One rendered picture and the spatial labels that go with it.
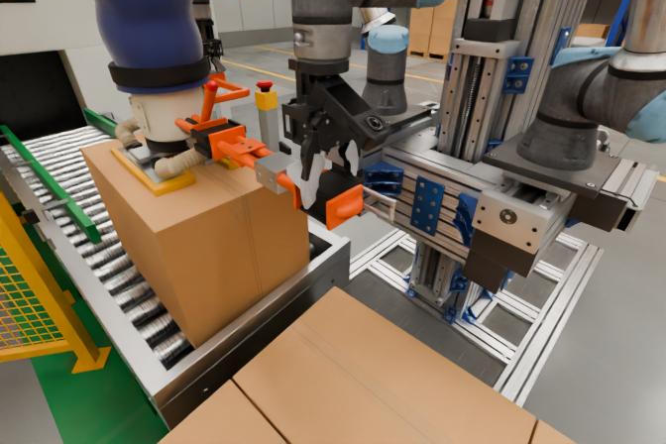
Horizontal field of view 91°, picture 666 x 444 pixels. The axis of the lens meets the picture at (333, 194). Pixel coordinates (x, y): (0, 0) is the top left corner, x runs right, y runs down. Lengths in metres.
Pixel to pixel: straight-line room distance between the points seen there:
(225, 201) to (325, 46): 0.47
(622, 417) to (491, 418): 0.94
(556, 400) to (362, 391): 1.00
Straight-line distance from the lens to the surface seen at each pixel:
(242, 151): 0.67
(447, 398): 0.95
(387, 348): 0.98
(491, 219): 0.78
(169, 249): 0.78
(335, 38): 0.43
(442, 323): 1.50
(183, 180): 0.88
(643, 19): 0.69
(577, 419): 1.74
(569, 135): 0.83
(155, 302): 1.19
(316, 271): 1.09
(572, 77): 0.80
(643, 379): 2.01
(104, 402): 1.75
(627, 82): 0.71
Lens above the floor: 1.36
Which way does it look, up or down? 32 degrees down
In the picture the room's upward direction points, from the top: straight up
